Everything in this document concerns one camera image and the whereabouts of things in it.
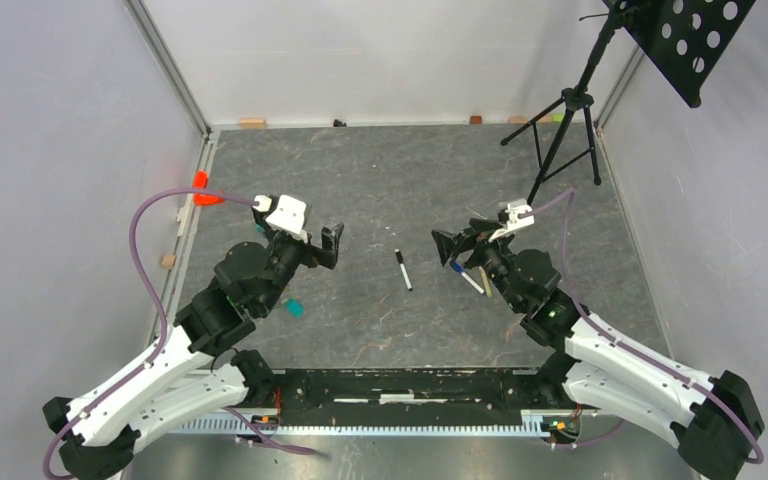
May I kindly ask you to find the white pen with black tip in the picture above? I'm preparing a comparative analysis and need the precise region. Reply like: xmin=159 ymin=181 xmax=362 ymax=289
xmin=397 ymin=260 xmax=414 ymax=291

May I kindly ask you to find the wooden block at wall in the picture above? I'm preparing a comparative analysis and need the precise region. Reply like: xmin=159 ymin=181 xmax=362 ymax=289
xmin=238 ymin=118 xmax=268 ymax=130

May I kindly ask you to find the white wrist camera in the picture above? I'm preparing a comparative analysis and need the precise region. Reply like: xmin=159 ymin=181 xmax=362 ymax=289
xmin=252 ymin=194 xmax=310 ymax=243
xmin=489 ymin=198 xmax=535 ymax=241

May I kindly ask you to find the yellow highlighter pen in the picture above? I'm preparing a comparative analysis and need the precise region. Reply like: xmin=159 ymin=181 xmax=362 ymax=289
xmin=478 ymin=267 xmax=493 ymax=298

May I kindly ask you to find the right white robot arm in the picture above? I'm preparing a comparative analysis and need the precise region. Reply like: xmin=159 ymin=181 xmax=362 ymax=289
xmin=431 ymin=219 xmax=765 ymax=479

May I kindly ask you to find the white cable duct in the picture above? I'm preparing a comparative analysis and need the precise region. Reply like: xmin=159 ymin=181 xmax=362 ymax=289
xmin=172 ymin=412 xmax=549 ymax=439

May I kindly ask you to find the red L-shaped block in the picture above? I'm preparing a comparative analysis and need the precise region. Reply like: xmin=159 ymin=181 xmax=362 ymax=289
xmin=193 ymin=193 xmax=225 ymax=206

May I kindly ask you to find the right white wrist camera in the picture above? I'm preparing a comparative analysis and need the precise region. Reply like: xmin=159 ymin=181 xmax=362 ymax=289
xmin=489 ymin=198 xmax=535 ymax=241

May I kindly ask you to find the red block upright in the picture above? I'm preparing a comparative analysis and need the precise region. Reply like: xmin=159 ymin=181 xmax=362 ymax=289
xmin=191 ymin=170 xmax=209 ymax=190

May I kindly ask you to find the small wooden block left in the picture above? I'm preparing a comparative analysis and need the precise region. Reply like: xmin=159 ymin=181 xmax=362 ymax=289
xmin=160 ymin=254 xmax=177 ymax=270

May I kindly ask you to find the white pen with blue tip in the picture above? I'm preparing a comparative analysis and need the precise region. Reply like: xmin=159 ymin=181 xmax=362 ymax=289
xmin=456 ymin=263 xmax=485 ymax=295

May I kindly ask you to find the black music stand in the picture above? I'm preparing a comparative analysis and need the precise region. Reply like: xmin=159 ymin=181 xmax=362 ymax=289
xmin=500 ymin=0 xmax=755 ymax=204

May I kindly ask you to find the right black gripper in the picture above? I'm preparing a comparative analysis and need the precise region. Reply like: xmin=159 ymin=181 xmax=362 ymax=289
xmin=431 ymin=218 xmax=523 ymax=313

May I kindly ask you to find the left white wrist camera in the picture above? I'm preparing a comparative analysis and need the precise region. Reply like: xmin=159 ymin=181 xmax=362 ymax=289
xmin=252 ymin=194 xmax=310 ymax=243

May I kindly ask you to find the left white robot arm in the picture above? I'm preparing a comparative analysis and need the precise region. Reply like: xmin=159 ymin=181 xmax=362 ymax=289
xmin=43 ymin=208 xmax=345 ymax=479

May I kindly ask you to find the teal block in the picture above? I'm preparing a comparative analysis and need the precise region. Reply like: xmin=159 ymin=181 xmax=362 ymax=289
xmin=284 ymin=298 xmax=305 ymax=318

